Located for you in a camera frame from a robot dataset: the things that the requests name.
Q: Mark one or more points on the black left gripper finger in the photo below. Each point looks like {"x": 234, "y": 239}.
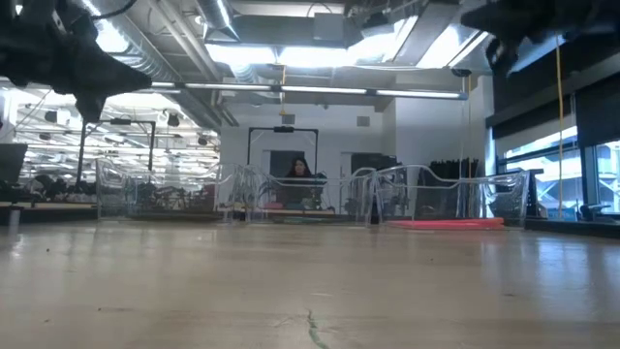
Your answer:
{"x": 91, "y": 106}
{"x": 106, "y": 77}

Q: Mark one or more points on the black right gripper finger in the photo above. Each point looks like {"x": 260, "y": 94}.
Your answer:
{"x": 501, "y": 53}
{"x": 504, "y": 19}

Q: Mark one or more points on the clear plastic bin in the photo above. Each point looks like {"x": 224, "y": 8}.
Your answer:
{"x": 111, "y": 194}
{"x": 513, "y": 203}
{"x": 252, "y": 194}

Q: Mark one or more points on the black monitor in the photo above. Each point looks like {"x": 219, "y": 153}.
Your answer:
{"x": 12, "y": 162}

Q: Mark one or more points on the black hanging coats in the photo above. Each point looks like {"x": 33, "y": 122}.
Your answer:
{"x": 453, "y": 169}

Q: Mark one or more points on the black cabinet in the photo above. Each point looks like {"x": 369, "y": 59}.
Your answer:
{"x": 373, "y": 162}

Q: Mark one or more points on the grey ceiling unit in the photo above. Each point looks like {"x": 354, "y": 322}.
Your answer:
{"x": 329, "y": 26}

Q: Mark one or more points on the long ceiling light fixture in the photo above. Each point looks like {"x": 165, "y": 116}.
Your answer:
{"x": 319, "y": 90}

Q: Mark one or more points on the person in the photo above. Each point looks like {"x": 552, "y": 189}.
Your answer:
{"x": 300, "y": 169}

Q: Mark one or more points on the black gantry frame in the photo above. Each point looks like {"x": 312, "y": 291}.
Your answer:
{"x": 118, "y": 121}
{"x": 283, "y": 129}

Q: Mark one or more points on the black dome camera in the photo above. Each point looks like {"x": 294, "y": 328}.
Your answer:
{"x": 461, "y": 72}

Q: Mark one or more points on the silver spiral air duct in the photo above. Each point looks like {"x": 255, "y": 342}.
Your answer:
{"x": 160, "y": 58}
{"x": 220, "y": 19}

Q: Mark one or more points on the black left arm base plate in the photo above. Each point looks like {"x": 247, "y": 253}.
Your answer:
{"x": 48, "y": 217}

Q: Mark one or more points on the grey wall vent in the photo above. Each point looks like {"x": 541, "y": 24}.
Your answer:
{"x": 363, "y": 121}
{"x": 288, "y": 119}

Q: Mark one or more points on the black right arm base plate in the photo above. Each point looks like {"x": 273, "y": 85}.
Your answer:
{"x": 557, "y": 228}

